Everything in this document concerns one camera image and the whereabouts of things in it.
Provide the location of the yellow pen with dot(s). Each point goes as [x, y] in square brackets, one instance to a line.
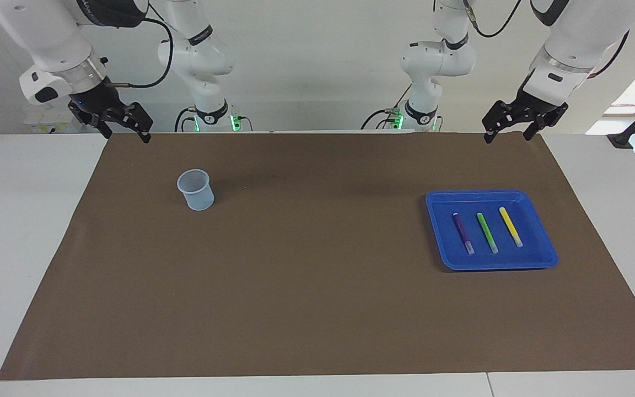
[510, 226]

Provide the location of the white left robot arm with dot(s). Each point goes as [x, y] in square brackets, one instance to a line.
[565, 49]

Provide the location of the white power box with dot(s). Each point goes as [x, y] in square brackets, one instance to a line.
[47, 124]

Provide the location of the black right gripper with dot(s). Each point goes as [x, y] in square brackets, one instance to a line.
[97, 102]

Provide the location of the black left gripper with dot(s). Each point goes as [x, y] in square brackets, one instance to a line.
[532, 105]

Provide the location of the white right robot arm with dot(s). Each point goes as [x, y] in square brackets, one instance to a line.
[53, 44]

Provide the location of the brown table mat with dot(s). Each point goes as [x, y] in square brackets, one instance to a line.
[317, 303]

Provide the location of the green pen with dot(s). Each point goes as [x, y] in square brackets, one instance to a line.
[486, 231]

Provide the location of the translucent plastic cup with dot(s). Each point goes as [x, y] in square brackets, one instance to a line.
[199, 198]

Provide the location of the purple pen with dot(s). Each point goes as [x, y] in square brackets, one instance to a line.
[462, 231]

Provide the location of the blue plastic tray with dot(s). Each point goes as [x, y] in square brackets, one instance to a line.
[532, 248]

